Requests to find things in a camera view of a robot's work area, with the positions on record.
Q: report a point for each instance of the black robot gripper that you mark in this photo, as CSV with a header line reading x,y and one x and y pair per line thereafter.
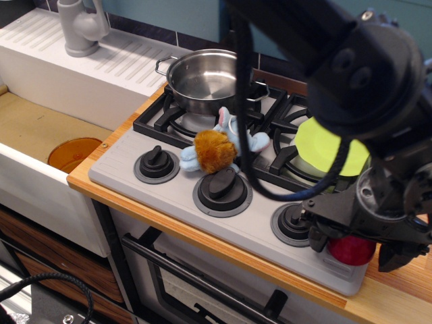
x,y
377,207

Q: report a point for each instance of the red toy sweet potato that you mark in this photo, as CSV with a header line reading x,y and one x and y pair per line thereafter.
x,y
351,250

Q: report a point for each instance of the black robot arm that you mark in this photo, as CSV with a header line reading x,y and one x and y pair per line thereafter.
x,y
367,83

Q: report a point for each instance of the right black stove knob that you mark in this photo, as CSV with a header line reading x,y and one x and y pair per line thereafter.
x,y
288,227

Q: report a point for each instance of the black stove knob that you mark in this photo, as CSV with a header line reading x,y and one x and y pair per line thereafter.
x,y
288,227
156,166
223,194

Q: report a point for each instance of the lime green plate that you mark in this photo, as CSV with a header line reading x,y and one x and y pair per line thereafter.
x,y
318,147

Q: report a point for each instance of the grey toy stove top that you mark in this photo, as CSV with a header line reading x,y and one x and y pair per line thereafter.
x,y
115,170

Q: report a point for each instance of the middle black stove knob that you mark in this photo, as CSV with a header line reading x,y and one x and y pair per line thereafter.
x,y
223,194

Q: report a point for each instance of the black stove grate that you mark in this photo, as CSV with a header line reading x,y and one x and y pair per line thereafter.
x,y
278,116

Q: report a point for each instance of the left black stove knob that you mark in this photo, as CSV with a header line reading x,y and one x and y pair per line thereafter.
x,y
156,166

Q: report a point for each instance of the stainless steel pot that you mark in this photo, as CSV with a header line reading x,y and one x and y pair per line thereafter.
x,y
202,81

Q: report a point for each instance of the stuffed elephant with brown mane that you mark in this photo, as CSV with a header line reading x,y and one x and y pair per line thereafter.
x,y
214,149

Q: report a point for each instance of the toy oven door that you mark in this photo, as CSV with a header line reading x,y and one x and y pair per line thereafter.
x,y
251,231

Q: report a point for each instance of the wood grain drawer fronts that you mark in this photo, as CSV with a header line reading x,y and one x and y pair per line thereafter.
x,y
38,250

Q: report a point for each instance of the white toy sink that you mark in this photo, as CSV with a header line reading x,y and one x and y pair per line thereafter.
x,y
50,97

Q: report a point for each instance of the grey toy faucet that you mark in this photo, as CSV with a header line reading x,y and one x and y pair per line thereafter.
x,y
82,30

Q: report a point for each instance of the black oven door handle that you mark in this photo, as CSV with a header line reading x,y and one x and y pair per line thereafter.
x,y
269,314

